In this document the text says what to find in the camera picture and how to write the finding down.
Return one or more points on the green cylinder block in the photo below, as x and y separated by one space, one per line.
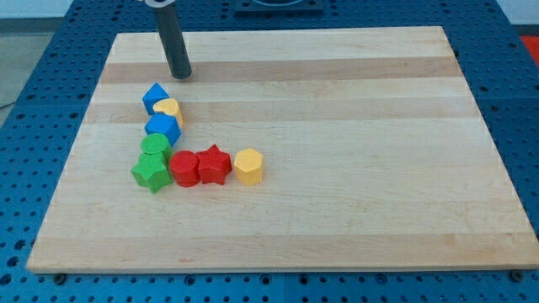
157 143

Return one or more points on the red star block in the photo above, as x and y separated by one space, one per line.
214 165

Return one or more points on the wooden board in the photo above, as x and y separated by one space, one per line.
376 158

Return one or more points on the red cylinder block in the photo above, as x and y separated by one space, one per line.
184 167

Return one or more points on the blue triangle block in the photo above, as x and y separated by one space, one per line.
154 94

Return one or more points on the blue cube block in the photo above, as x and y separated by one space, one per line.
164 124

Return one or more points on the green star block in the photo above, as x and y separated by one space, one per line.
151 171

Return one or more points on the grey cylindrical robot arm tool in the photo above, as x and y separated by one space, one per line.
172 39

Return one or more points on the yellow hexagon block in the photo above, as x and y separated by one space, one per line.
249 166

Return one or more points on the yellow heart block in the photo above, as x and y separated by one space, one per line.
169 106

